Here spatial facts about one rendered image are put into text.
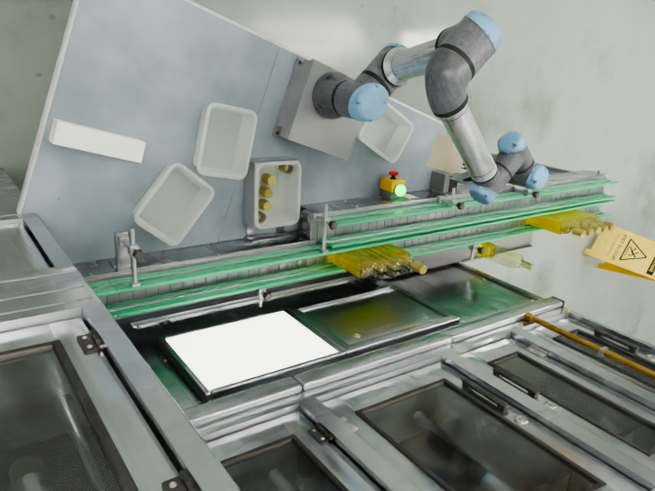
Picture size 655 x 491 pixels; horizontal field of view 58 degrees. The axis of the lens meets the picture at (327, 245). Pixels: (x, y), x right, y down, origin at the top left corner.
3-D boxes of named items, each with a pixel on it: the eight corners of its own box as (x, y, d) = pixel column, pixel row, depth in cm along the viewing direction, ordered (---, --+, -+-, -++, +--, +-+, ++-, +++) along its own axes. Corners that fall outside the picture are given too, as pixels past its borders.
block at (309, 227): (297, 236, 210) (308, 241, 205) (298, 209, 207) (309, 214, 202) (306, 234, 212) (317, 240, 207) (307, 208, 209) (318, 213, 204)
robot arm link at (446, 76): (433, 82, 136) (498, 211, 168) (461, 49, 138) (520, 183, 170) (399, 76, 144) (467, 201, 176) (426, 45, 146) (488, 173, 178)
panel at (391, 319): (158, 346, 173) (206, 404, 147) (157, 336, 172) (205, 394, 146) (393, 289, 223) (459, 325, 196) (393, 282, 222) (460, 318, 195)
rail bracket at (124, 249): (108, 267, 178) (133, 294, 160) (105, 213, 172) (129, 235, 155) (125, 264, 180) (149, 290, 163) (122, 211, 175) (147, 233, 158)
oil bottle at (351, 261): (327, 261, 213) (364, 281, 197) (328, 245, 211) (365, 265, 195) (340, 258, 216) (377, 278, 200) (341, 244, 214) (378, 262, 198)
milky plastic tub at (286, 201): (243, 223, 203) (254, 230, 196) (244, 158, 196) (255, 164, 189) (287, 217, 213) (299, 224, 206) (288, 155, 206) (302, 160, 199)
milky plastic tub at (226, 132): (184, 169, 187) (196, 174, 180) (197, 97, 183) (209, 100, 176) (234, 175, 198) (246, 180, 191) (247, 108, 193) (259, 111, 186)
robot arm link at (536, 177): (545, 158, 172) (554, 177, 177) (515, 151, 181) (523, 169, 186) (529, 177, 171) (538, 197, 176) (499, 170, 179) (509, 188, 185)
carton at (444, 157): (439, 132, 201) (454, 135, 195) (467, 145, 211) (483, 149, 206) (426, 166, 203) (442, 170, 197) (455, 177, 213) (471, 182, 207)
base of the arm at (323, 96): (318, 66, 190) (336, 68, 182) (354, 78, 199) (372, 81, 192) (307, 113, 193) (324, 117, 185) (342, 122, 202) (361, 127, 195)
